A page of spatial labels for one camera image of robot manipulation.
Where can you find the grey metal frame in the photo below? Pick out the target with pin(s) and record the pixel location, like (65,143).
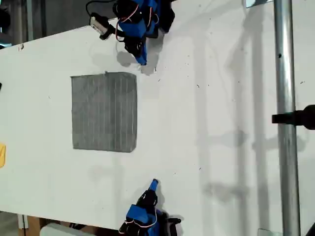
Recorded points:
(29,19)

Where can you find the black camera box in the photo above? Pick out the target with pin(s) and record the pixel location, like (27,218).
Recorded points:
(99,23)
(174,220)

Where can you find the wooden table leg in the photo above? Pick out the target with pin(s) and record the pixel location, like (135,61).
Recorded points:
(32,226)

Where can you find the grey striped towel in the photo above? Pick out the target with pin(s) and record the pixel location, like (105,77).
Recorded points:
(104,113)

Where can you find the black clamp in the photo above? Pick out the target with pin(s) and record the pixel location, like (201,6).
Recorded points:
(300,118)

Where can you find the yellow object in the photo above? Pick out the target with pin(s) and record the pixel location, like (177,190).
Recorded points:
(2,155)

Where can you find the white box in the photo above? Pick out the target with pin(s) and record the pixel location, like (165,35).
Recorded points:
(56,231)

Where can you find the steel post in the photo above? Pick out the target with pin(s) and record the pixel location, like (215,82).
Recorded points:
(285,73)

